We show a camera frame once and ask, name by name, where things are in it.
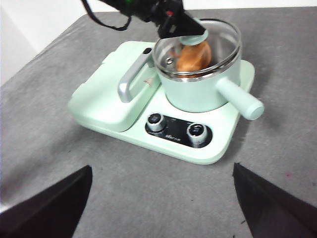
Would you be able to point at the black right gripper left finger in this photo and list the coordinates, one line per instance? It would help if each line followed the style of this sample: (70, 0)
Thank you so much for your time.
(49, 210)

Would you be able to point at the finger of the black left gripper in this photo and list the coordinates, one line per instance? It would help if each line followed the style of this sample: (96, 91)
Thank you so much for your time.
(183, 28)

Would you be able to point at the glass lid with green knob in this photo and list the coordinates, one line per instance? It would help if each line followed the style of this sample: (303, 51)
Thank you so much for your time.
(223, 39)

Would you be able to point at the mint green breakfast machine base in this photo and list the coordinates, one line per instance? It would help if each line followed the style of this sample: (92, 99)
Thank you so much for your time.
(223, 138)

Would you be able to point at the mint green hinged grill lid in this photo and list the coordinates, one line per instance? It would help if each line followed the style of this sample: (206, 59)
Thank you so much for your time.
(104, 99)

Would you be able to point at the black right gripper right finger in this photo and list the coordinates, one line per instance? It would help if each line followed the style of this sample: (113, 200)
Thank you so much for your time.
(277, 213)

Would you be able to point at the brown potato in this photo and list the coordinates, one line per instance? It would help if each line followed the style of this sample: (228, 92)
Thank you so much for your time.
(195, 59)

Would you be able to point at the silver control knob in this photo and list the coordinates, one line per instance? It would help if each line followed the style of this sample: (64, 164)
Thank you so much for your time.
(195, 132)
(155, 122)

